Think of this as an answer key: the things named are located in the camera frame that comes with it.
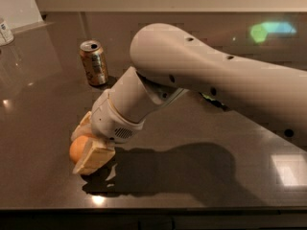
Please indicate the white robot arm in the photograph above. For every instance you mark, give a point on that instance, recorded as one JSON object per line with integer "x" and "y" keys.
{"x": 167, "y": 61}

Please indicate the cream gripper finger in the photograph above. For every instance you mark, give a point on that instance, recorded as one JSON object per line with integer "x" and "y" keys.
{"x": 83, "y": 129}
{"x": 95, "y": 154}

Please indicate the green snack bag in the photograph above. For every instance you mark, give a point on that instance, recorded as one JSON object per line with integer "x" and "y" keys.
{"x": 215, "y": 102}

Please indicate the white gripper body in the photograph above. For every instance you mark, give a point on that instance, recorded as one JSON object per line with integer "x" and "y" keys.
{"x": 107, "y": 120}

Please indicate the gold soda can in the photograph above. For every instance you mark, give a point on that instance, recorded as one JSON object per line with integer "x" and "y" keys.
{"x": 94, "y": 62}

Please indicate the orange fruit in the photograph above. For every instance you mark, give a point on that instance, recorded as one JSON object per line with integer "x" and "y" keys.
{"x": 77, "y": 147}

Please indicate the white plastic bottle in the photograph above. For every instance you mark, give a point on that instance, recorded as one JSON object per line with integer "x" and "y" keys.
{"x": 6, "y": 35}

